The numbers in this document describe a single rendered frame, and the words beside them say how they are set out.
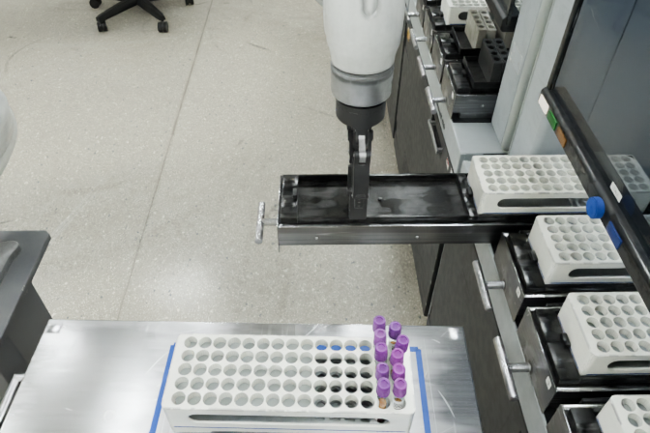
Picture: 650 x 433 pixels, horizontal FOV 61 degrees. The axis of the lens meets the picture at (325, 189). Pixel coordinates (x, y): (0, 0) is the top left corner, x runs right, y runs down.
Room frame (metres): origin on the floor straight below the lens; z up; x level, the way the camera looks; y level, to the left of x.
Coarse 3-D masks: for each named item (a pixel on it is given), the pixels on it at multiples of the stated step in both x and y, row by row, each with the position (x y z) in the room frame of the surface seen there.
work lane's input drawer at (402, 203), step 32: (288, 192) 0.73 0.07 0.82; (320, 192) 0.74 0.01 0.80; (384, 192) 0.74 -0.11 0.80; (416, 192) 0.74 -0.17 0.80; (448, 192) 0.75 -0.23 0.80; (256, 224) 0.71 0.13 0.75; (288, 224) 0.66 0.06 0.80; (320, 224) 0.66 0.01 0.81; (352, 224) 0.66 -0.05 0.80; (384, 224) 0.66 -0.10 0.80; (416, 224) 0.66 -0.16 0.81; (448, 224) 0.66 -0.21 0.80; (480, 224) 0.66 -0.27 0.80; (512, 224) 0.66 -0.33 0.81
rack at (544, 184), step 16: (480, 160) 0.77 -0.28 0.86; (496, 160) 0.77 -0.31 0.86; (512, 160) 0.78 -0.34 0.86; (528, 160) 0.77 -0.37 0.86; (544, 160) 0.78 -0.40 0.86; (560, 160) 0.77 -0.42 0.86; (480, 176) 0.72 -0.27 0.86; (496, 176) 0.72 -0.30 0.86; (512, 176) 0.72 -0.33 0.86; (528, 176) 0.72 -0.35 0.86; (544, 176) 0.72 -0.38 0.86; (560, 176) 0.72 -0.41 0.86; (576, 176) 0.72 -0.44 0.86; (480, 192) 0.69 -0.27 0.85; (496, 192) 0.68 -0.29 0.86; (512, 192) 0.68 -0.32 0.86; (528, 192) 0.68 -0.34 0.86; (544, 192) 0.68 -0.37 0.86; (560, 192) 0.68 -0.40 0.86; (576, 192) 0.68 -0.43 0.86; (480, 208) 0.68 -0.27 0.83; (496, 208) 0.68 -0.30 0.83; (512, 208) 0.68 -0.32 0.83; (528, 208) 0.68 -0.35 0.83; (544, 208) 0.68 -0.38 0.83; (560, 208) 0.68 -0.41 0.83; (576, 208) 0.68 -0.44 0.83
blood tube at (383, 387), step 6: (384, 378) 0.30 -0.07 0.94; (378, 384) 0.30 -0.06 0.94; (384, 384) 0.30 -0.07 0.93; (390, 384) 0.30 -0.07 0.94; (378, 390) 0.29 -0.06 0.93; (384, 390) 0.29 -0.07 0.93; (378, 396) 0.30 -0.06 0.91; (384, 396) 0.29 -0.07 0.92; (378, 402) 0.30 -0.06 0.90; (384, 402) 0.29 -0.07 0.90; (384, 408) 0.30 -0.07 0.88; (378, 420) 0.30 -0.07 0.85; (384, 420) 0.30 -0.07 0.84
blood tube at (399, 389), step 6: (402, 378) 0.31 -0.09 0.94; (396, 384) 0.30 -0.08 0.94; (402, 384) 0.30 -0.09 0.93; (396, 390) 0.29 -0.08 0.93; (402, 390) 0.29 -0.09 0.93; (396, 396) 0.29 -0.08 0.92; (402, 396) 0.29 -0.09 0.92; (396, 402) 0.30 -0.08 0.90; (402, 402) 0.30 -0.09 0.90; (396, 408) 0.30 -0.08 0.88
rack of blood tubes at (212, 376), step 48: (192, 336) 0.39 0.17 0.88; (240, 336) 0.39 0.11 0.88; (288, 336) 0.39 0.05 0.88; (336, 336) 0.39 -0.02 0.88; (192, 384) 0.33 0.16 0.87; (240, 384) 0.33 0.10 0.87; (288, 384) 0.33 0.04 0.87; (336, 384) 0.33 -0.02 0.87; (288, 432) 0.29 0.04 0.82; (336, 432) 0.29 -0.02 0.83; (384, 432) 0.29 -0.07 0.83
